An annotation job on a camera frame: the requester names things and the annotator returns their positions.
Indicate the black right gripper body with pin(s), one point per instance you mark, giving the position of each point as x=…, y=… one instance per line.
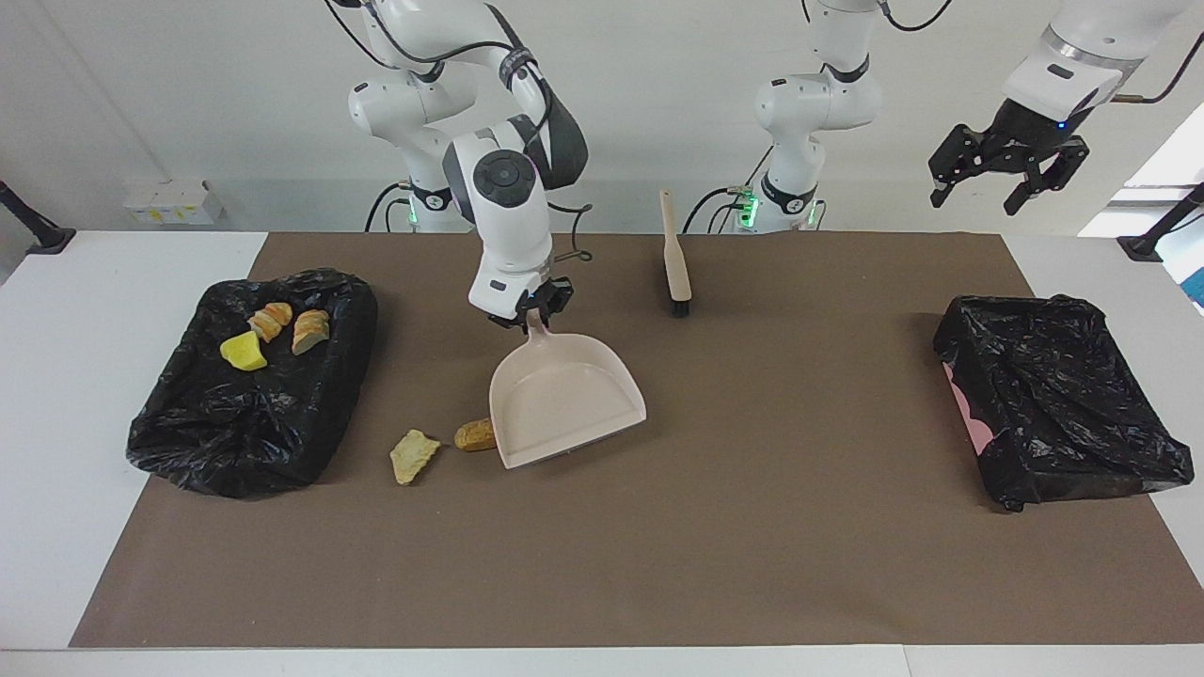
x=536, y=293

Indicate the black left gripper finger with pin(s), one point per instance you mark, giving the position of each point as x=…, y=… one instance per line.
x=1063, y=167
x=959, y=150

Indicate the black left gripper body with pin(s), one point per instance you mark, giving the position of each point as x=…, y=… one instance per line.
x=1030, y=136

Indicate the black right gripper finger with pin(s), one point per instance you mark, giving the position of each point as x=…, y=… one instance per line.
x=523, y=317
x=561, y=301

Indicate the beige plastic dustpan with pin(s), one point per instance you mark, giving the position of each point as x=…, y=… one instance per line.
x=564, y=400

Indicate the beige brush black bristles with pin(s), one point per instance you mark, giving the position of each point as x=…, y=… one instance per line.
x=675, y=263

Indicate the brown bread chunk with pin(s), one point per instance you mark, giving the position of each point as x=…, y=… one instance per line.
x=473, y=435

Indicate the toy croissant piece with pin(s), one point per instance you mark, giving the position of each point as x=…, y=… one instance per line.
x=270, y=322
x=310, y=331

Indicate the yellow sponge chunk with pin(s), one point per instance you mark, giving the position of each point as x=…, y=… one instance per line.
x=244, y=352

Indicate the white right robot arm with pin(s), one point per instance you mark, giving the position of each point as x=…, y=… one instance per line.
x=508, y=207

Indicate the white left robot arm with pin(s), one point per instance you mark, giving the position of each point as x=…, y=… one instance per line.
x=818, y=103

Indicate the pink bin with black bag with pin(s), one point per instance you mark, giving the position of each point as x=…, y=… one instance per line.
x=1053, y=395

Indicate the black clamp stand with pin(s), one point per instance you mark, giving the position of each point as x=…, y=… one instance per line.
x=42, y=235
x=1143, y=246

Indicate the blue object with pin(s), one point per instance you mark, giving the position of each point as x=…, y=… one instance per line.
x=1196, y=287

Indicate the brown table mat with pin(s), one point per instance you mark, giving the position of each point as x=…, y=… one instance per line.
x=564, y=583

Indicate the white wall socket box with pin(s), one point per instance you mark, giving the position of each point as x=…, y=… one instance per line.
x=174, y=202

